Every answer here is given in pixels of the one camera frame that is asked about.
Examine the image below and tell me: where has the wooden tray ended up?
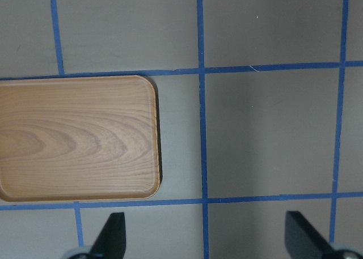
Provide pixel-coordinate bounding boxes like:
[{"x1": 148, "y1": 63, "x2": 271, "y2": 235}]
[{"x1": 1, "y1": 75, "x2": 162, "y2": 202}]

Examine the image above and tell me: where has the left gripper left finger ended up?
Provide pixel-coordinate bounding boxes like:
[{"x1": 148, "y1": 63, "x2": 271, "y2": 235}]
[{"x1": 90, "y1": 213, "x2": 125, "y2": 259}]

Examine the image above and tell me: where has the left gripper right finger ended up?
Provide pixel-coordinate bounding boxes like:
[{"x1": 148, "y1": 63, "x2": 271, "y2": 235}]
[{"x1": 285, "y1": 211, "x2": 335, "y2": 259}]

